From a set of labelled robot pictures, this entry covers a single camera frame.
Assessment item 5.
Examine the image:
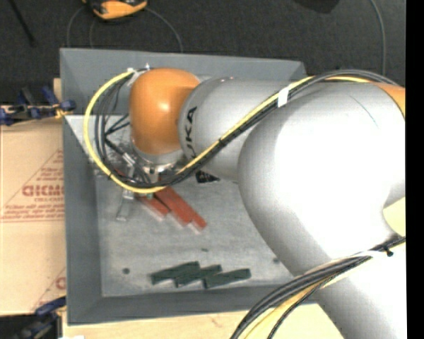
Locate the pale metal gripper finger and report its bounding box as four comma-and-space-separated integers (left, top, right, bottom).
115, 189, 136, 222

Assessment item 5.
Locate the red-brown flat block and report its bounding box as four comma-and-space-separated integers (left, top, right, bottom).
154, 186, 193, 227
135, 191, 171, 222
167, 188, 208, 235

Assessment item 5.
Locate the grey metal bin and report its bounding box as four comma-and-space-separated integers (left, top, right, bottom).
59, 47, 309, 324

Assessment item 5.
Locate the dark green flat block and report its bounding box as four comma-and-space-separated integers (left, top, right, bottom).
149, 260, 201, 286
174, 263, 223, 290
202, 268, 252, 290

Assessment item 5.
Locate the brown cardboard board red print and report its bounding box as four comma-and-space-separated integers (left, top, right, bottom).
0, 78, 69, 318

